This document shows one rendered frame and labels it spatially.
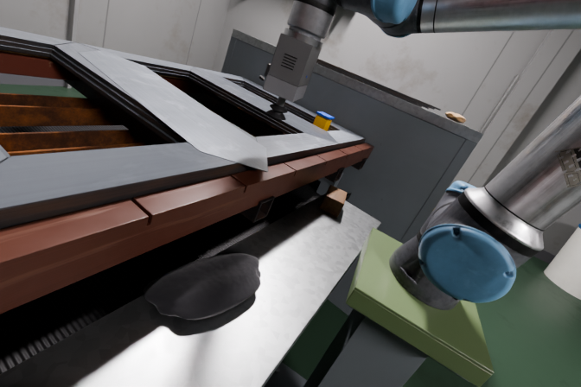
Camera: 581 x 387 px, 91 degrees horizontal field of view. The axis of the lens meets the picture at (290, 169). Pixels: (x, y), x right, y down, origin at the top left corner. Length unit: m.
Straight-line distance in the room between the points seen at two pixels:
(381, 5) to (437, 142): 0.86
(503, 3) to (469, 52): 3.42
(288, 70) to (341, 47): 3.54
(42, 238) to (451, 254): 0.47
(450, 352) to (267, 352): 0.32
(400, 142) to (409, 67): 2.71
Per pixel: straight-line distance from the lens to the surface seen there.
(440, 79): 3.96
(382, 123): 1.31
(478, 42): 4.04
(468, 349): 0.65
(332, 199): 0.84
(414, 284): 0.65
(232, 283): 0.49
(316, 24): 0.55
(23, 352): 0.61
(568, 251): 4.06
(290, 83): 0.55
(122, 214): 0.38
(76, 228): 0.36
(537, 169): 0.46
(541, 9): 0.61
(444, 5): 0.61
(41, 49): 1.01
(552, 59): 4.08
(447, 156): 1.29
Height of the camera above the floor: 1.05
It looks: 21 degrees down
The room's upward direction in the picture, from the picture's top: 23 degrees clockwise
